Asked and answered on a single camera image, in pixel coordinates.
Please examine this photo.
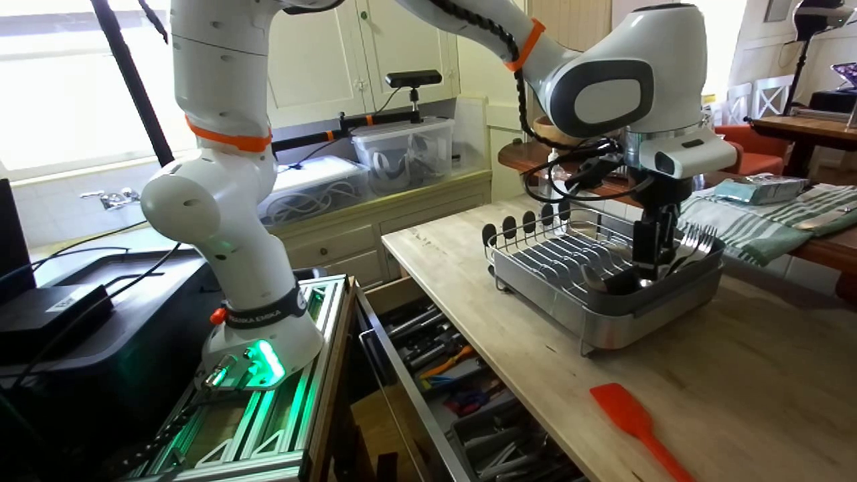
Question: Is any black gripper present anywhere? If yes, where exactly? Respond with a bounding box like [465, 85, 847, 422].
[626, 174, 697, 269]

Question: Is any silver fork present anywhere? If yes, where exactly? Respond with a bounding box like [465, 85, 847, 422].
[666, 225, 724, 276]

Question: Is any dark grey utensil holder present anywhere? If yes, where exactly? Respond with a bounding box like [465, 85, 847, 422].
[605, 233, 728, 316]

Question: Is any green striped dish towel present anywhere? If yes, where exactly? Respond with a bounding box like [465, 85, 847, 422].
[677, 182, 857, 268]

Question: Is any teal flat package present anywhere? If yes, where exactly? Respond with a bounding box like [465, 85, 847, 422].
[710, 170, 814, 208]

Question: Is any red sofa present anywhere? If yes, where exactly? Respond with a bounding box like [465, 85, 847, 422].
[713, 121, 792, 178]

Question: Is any red silicone spatula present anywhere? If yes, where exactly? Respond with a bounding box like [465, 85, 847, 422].
[586, 383, 697, 482]

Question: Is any white lattice chair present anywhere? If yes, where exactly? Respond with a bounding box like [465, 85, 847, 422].
[724, 74, 799, 123]

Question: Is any dark wooden table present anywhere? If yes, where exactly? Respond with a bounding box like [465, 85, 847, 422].
[747, 110, 857, 182]

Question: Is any open kitchen drawer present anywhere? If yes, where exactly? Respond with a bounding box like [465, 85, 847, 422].
[354, 276, 593, 482]

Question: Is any clear plastic storage bin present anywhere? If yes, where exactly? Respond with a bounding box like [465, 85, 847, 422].
[348, 114, 457, 194]

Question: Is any cream drawer cabinet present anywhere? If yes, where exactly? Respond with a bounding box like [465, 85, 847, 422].
[271, 168, 496, 289]

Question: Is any black bar with orange clamps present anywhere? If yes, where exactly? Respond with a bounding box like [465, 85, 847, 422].
[265, 105, 429, 160]

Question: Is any black equipment case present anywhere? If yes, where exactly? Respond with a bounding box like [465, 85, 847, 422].
[0, 249, 226, 482]

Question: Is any black tripod pole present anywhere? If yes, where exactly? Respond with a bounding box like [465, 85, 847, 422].
[88, 0, 177, 168]

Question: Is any black flat box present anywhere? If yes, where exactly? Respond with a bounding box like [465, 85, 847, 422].
[0, 277, 119, 363]

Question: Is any black monitor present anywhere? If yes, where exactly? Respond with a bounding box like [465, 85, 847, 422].
[0, 177, 38, 304]

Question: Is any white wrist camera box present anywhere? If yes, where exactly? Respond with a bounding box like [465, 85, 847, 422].
[635, 130, 741, 182]

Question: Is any grey wire dish rack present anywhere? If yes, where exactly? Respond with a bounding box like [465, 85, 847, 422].
[480, 194, 728, 358]

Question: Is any black camera on bar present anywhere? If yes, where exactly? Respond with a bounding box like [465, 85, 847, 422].
[382, 67, 445, 91]

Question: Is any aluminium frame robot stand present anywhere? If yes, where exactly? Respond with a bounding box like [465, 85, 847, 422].
[132, 272, 350, 482]

